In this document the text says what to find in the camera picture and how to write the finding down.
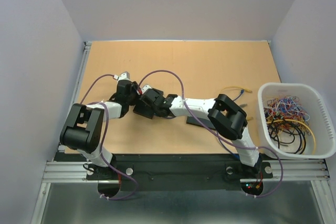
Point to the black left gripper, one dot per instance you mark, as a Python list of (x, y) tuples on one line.
[(134, 87)]

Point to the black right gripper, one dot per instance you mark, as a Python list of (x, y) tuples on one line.
[(156, 113)]

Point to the black switch with ports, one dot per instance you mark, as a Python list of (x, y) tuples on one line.
[(144, 110)]

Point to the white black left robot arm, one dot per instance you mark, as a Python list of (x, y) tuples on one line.
[(83, 125)]

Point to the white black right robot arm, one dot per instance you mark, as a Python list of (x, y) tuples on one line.
[(228, 119)]

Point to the white plastic basket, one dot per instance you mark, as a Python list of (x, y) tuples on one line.
[(293, 122)]

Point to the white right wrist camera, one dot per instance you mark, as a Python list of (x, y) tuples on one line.
[(145, 88)]

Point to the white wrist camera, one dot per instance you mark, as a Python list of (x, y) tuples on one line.
[(145, 88), (123, 76)]

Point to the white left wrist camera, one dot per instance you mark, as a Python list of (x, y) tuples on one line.
[(123, 76)]

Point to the black flat switch box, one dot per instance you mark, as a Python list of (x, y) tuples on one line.
[(192, 121)]

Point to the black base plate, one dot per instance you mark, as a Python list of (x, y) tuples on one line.
[(165, 172)]

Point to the aluminium frame rails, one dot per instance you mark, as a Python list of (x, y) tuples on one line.
[(305, 190)]

